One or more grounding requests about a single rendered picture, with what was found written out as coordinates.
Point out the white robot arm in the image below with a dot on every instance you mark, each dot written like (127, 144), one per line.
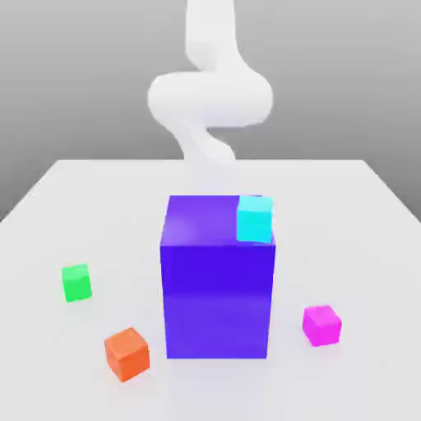
(210, 98)

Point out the small cyan cube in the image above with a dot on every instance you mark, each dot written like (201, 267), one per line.
(254, 220)

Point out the small green cube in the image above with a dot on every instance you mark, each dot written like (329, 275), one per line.
(76, 283)

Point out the small magenta cube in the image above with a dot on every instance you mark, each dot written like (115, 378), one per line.
(321, 325)

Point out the small orange cube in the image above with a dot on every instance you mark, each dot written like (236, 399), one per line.
(127, 355)

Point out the large blue box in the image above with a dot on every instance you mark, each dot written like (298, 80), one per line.
(217, 296)

